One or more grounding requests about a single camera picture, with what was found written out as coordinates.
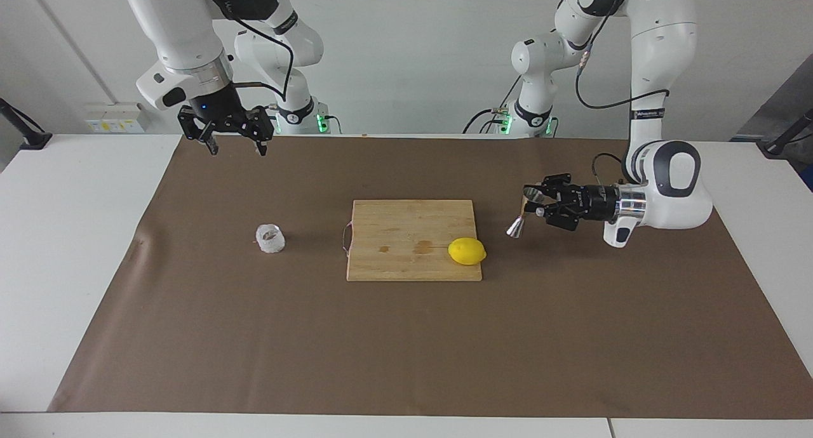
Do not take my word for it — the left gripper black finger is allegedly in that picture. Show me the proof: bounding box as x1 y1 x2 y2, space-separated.
535 203 580 231
534 173 580 204

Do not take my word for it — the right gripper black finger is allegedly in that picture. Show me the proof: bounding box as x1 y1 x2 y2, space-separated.
177 107 218 157
238 107 275 158

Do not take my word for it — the steel double jigger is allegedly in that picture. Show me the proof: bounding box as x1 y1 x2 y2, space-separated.
506 185 544 239

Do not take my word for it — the clear plastic cup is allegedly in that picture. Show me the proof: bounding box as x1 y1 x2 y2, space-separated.
255 223 286 255

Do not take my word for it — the yellow lemon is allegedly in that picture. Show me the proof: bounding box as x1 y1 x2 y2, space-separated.
448 237 488 266

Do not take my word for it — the wooden cutting board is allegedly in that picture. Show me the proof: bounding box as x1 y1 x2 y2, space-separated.
343 199 483 282

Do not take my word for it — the black stand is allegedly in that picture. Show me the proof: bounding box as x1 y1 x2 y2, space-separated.
761 108 813 157
0 97 53 150

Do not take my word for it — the brown table mat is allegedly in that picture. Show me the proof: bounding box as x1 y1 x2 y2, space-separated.
48 135 813 420

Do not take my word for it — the dark grey panel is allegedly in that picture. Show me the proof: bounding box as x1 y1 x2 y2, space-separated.
730 56 813 142

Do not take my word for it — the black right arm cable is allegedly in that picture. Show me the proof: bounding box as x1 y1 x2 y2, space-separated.
200 0 296 112

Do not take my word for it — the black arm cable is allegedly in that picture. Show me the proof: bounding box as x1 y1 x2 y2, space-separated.
200 0 296 112
575 0 671 188

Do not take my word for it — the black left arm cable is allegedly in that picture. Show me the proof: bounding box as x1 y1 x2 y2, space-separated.
575 0 671 188

